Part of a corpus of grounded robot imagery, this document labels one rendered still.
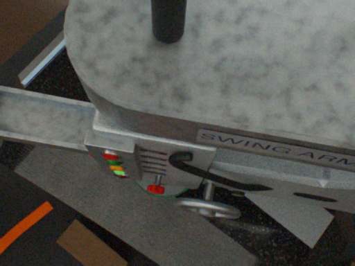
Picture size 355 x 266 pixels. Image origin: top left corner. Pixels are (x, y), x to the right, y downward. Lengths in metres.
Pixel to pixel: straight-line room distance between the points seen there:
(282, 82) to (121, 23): 0.21
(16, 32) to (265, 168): 1.91
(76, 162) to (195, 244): 0.46
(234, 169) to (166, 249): 0.71
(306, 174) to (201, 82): 0.37
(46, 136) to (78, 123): 0.08
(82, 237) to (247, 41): 1.61
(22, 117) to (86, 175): 0.38
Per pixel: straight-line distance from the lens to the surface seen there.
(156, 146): 0.72
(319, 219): 1.47
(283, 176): 0.87
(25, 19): 2.59
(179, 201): 0.98
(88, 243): 2.09
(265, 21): 0.61
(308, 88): 0.58
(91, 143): 0.73
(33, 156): 1.64
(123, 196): 1.50
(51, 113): 1.22
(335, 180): 0.87
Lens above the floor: 2.20
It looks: 75 degrees down
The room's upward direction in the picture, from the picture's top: 7 degrees clockwise
